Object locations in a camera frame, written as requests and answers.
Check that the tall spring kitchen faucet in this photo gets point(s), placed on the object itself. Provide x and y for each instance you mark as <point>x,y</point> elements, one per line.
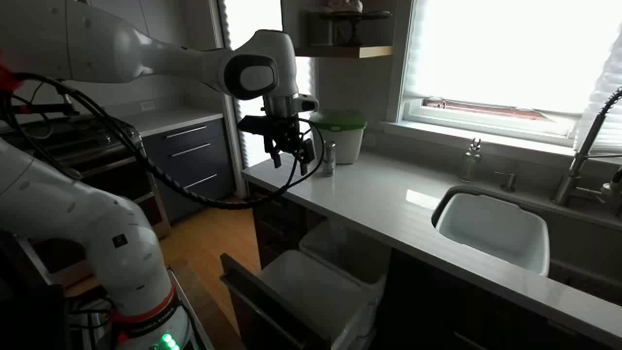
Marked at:
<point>579,158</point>

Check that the white plastic wash tub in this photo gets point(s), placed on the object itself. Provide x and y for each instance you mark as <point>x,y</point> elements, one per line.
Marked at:
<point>491,230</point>

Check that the dark rack on shelf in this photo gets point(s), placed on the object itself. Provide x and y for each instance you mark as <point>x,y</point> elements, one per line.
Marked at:
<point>340,27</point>

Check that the wooden wall shelf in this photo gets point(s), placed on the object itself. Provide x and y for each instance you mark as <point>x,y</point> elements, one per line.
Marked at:
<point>342,51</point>

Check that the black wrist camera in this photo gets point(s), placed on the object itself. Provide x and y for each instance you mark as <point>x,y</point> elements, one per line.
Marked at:
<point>250,125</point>

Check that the silver drink can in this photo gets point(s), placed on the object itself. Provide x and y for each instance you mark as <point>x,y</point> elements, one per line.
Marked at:
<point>328,160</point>

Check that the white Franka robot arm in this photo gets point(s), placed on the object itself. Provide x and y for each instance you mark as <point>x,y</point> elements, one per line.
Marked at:
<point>64,214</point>

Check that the small chrome tap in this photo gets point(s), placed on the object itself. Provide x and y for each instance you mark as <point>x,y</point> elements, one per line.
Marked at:
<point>472,158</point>

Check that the white container with green lid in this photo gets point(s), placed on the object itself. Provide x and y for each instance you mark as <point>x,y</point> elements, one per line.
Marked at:
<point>340,138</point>

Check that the white window frame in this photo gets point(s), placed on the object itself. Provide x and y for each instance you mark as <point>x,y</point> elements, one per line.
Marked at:
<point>486,119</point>

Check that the dark pull-out bin drawer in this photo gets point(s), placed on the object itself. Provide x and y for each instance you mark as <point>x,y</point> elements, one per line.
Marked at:
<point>258,317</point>

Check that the large white rubbish bin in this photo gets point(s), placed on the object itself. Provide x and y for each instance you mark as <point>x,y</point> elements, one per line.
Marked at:
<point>311,292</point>

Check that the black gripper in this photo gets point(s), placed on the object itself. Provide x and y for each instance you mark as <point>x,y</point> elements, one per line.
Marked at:
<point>282,132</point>

